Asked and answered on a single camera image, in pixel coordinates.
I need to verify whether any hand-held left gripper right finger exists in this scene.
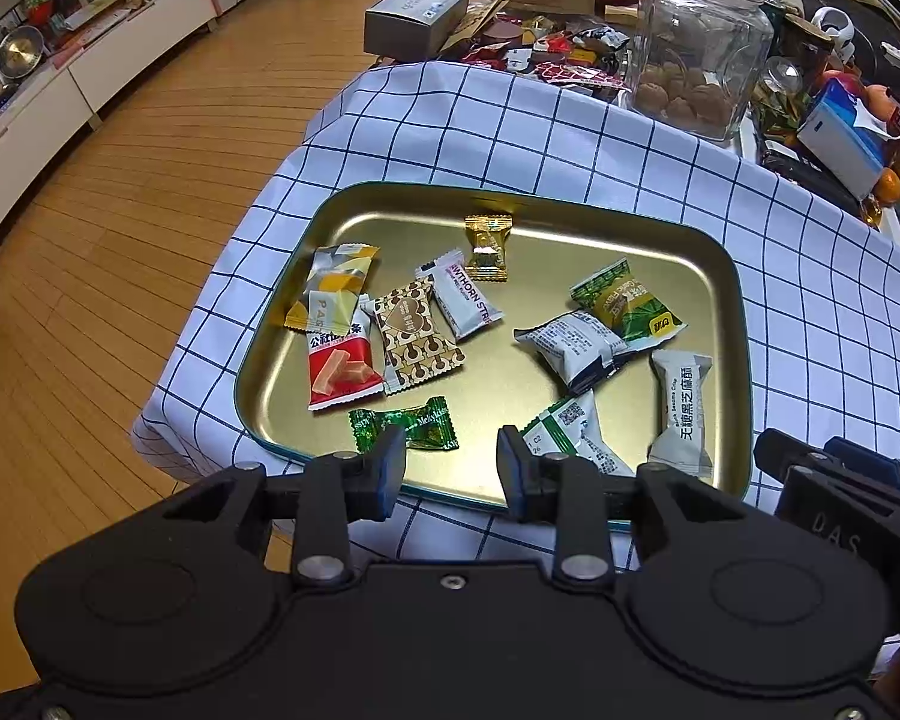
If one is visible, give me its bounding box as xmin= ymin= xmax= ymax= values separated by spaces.
xmin=496 ymin=426 xmax=751 ymax=593

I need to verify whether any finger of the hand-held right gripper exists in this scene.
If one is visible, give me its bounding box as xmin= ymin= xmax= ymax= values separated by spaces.
xmin=754 ymin=427 xmax=833 ymax=493
xmin=825 ymin=436 xmax=900 ymax=485

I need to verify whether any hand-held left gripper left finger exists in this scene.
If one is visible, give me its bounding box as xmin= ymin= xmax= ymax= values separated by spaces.
xmin=161 ymin=424 xmax=407 ymax=592

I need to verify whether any green candy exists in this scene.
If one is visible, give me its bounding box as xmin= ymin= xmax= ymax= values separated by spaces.
xmin=349 ymin=396 xmax=460 ymax=455

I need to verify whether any green white snack packet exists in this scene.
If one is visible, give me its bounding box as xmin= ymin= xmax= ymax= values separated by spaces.
xmin=521 ymin=390 xmax=636 ymax=477

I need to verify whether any gold metal tray teal rim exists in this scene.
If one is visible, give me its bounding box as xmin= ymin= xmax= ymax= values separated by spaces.
xmin=234 ymin=181 xmax=755 ymax=515

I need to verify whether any white snack packet grey band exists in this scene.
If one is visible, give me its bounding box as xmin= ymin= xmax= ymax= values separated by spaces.
xmin=647 ymin=350 xmax=715 ymax=477

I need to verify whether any brown heart pattern snack packet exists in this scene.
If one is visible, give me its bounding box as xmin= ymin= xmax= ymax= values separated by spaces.
xmin=361 ymin=277 xmax=467 ymax=396

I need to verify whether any white snack packet red print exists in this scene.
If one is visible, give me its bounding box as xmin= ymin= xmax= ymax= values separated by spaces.
xmin=415 ymin=247 xmax=505 ymax=341

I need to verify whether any orange white snack packet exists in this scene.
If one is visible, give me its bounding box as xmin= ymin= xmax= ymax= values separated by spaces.
xmin=283 ymin=244 xmax=381 ymax=335

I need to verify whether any yellow green snack packet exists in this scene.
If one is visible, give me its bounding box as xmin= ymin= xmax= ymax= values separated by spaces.
xmin=570 ymin=259 xmax=687 ymax=353

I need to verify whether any gold brown candy packet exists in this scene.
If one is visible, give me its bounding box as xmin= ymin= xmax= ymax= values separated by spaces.
xmin=463 ymin=214 xmax=515 ymax=282

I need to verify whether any black flat box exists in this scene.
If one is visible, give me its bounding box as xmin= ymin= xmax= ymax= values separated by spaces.
xmin=761 ymin=154 xmax=863 ymax=215

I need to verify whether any blue white tissue pack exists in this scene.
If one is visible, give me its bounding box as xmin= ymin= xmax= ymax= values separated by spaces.
xmin=795 ymin=77 xmax=900 ymax=200

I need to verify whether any white checkered tablecloth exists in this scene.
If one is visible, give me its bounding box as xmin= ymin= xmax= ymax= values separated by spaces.
xmin=131 ymin=60 xmax=900 ymax=577

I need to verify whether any small clear glass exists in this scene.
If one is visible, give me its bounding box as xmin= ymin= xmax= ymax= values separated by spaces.
xmin=761 ymin=56 xmax=805 ymax=95

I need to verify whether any dark glass jar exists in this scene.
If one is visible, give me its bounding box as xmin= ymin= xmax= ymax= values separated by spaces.
xmin=782 ymin=11 xmax=833 ymax=83

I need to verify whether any glass cookie jar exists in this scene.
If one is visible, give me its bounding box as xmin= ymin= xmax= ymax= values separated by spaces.
xmin=624 ymin=0 xmax=775 ymax=142

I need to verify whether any pile of mixed snack wrappers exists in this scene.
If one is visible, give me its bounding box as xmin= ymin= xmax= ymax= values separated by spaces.
xmin=450 ymin=4 xmax=635 ymax=102

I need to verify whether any white toy figure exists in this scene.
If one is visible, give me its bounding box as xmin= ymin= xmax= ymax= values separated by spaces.
xmin=810 ymin=6 xmax=857 ymax=65

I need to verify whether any grey carton box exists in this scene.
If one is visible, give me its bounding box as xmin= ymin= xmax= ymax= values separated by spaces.
xmin=364 ymin=0 xmax=471 ymax=61

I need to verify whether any white low media cabinet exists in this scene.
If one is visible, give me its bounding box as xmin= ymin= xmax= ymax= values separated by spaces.
xmin=0 ymin=0 xmax=222 ymax=282

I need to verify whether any metal bowl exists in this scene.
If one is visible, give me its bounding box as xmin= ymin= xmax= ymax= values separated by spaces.
xmin=0 ymin=25 xmax=47 ymax=82

